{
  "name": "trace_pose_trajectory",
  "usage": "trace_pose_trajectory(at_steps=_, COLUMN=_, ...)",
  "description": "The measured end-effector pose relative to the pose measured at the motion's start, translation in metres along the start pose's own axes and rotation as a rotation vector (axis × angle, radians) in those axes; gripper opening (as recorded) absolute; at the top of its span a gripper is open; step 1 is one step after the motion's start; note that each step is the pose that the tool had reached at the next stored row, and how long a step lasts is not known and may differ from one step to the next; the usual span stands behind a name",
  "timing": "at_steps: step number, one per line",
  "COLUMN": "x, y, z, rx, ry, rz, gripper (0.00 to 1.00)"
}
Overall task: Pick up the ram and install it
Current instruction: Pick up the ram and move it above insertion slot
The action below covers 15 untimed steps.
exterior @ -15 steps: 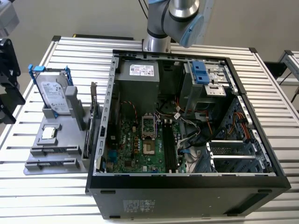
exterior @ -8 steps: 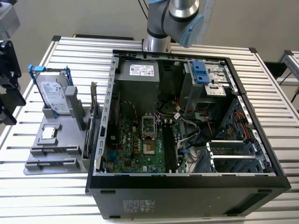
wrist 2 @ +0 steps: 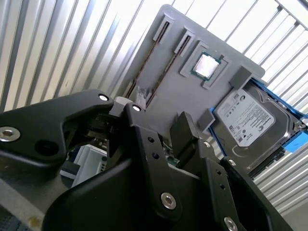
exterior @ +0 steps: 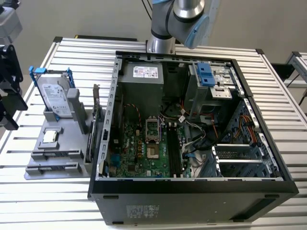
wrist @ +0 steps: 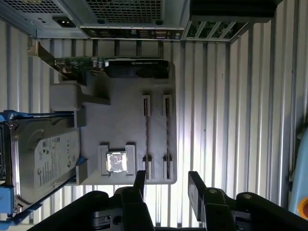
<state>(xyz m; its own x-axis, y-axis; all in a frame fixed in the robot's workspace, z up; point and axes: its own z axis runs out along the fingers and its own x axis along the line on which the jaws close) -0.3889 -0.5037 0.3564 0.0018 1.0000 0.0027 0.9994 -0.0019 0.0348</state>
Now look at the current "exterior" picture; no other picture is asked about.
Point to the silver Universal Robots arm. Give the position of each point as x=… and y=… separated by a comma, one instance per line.
x=182, y=14

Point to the hard disk in blue carrier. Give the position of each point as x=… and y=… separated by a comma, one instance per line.
x=56, y=98

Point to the silver CPU chip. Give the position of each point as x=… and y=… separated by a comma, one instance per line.
x=50, y=137

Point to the grey plastic parts rack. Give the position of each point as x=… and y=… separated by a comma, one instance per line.
x=57, y=167

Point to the graphics card with black cooler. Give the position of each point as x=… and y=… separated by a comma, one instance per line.
x=92, y=141

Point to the grey power supply unit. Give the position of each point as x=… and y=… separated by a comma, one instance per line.
x=141, y=95

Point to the green motherboard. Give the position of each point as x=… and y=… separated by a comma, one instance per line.
x=134, y=158

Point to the thin metal locking lever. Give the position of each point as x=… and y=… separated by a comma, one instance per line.
x=159, y=130

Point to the CPU socket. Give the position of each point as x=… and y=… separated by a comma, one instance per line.
x=153, y=151

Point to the blue plastic drive latch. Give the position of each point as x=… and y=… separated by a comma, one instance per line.
x=205, y=74

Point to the blue SATA connector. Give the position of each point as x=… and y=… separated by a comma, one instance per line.
x=189, y=155

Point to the metal optical drive bay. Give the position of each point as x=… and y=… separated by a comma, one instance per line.
x=220, y=93

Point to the black open PC case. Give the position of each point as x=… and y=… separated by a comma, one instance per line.
x=192, y=203

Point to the silver disk bay cage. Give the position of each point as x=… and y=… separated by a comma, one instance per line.
x=239, y=160

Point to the metal slat side table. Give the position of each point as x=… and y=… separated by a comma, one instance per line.
x=297, y=64

